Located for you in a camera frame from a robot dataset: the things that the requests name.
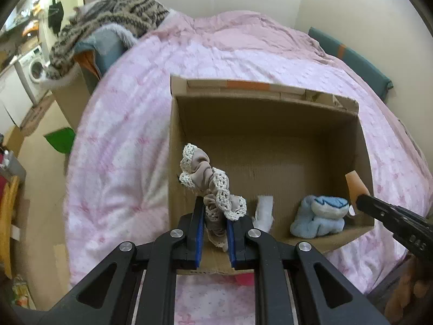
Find pink patchwork quilt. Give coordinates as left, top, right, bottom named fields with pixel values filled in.
left=64, top=11, right=423, bottom=325

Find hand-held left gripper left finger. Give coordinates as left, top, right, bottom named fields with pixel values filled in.
left=34, top=204, right=205, bottom=325

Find clear plastic packet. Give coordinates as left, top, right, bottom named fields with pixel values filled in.
left=252, top=195, right=275, bottom=232

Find light blue plush socks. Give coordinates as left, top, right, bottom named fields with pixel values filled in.
left=290, top=194, right=350, bottom=238

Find yellow wooden rack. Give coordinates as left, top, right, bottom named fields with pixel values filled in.
left=0, top=174, right=21, bottom=278

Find person's right hand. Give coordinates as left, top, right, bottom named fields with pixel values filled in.
left=384, top=257, right=433, bottom=324

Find white kitchen cabinets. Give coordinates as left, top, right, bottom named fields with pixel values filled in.
left=0, top=64, right=32, bottom=126

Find beige lace-trimmed scrunchie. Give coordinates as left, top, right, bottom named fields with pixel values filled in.
left=179, top=143, right=247, bottom=253

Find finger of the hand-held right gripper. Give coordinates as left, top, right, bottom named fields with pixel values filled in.
left=356, top=194, right=411, bottom=236

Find striped knit blanket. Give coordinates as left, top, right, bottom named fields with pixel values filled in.
left=44, top=0, right=170, bottom=80

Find colourful floor bag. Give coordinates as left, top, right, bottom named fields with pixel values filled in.
left=12, top=276, right=34, bottom=308

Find cardboard box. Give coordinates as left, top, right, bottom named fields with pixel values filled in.
left=168, top=74, right=375, bottom=276

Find white washing machine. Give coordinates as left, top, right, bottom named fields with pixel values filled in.
left=17, top=45, right=51, bottom=104

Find green dustpan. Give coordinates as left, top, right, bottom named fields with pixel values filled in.
left=44, top=127, right=76, bottom=154

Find blue-grey cushion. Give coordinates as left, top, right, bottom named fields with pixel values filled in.
left=73, top=24, right=139, bottom=85

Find grey bin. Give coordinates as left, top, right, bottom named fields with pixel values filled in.
left=0, top=152, right=27, bottom=183

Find black hanging garment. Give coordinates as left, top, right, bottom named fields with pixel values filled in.
left=48, top=2, right=65, bottom=34

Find beige storage chest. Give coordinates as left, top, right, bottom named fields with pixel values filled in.
left=51, top=64, right=99, bottom=129

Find teal cushion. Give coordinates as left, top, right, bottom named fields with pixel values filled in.
left=308, top=26, right=393, bottom=102

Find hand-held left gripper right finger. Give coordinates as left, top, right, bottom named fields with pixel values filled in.
left=227, top=216, right=390, bottom=325

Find brown door mat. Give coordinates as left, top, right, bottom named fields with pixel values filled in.
left=20, top=93, right=56, bottom=132

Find peach soft tube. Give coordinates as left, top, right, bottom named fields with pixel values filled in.
left=345, top=170, right=369, bottom=207

